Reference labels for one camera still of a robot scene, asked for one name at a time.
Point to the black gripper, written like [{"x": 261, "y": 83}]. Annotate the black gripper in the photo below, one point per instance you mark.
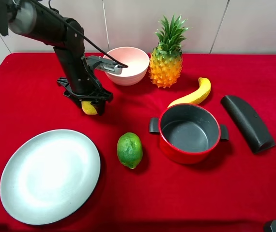
[{"x": 93, "y": 95}]

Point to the yellow lemon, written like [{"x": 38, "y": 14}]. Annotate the yellow lemon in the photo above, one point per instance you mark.
[{"x": 88, "y": 108}]

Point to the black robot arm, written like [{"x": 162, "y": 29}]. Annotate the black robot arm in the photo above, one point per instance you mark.
[{"x": 29, "y": 18}]

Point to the green lime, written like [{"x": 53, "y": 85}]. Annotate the green lime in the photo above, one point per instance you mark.
[{"x": 129, "y": 150}]

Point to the pink bowl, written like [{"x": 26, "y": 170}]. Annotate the pink bowl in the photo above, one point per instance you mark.
[{"x": 137, "y": 61}]

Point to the grey round plate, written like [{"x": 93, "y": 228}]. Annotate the grey round plate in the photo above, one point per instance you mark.
[{"x": 50, "y": 177}]

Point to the artificial pineapple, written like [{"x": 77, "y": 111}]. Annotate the artificial pineapple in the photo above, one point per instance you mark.
[{"x": 166, "y": 58}]

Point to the yellow banana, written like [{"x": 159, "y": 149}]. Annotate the yellow banana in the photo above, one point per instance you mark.
[{"x": 197, "y": 96}]

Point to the red table cloth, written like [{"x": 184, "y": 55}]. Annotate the red table cloth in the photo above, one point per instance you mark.
[{"x": 233, "y": 190}]

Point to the black glasses case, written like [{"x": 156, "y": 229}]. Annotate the black glasses case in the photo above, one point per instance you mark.
[{"x": 249, "y": 123}]

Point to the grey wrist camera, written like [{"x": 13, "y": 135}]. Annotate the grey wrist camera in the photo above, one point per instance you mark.
[{"x": 104, "y": 64}]

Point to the red pot with black handles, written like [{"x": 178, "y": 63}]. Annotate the red pot with black handles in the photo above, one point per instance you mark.
[{"x": 188, "y": 132}]

